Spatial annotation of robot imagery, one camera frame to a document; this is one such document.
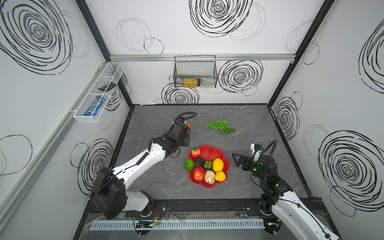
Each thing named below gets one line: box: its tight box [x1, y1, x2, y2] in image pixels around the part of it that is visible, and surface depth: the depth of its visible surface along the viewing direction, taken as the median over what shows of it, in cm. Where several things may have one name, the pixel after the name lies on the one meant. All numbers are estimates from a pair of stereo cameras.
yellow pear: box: [215, 170, 226, 182], surface depth 80 cm
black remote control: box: [98, 82, 117, 92], surface depth 82 cm
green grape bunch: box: [205, 120, 236, 134], surface depth 105 cm
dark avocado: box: [193, 157, 205, 169], surface depth 86 cm
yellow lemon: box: [212, 158, 224, 172], surface depth 86 cm
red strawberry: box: [191, 147, 202, 158], surface depth 88 cm
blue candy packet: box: [84, 96, 106, 116], surface depth 71 cm
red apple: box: [192, 167, 206, 182], surface depth 80 cm
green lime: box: [185, 159, 195, 172], surface depth 82 cm
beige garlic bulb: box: [204, 170, 216, 185], surface depth 79 cm
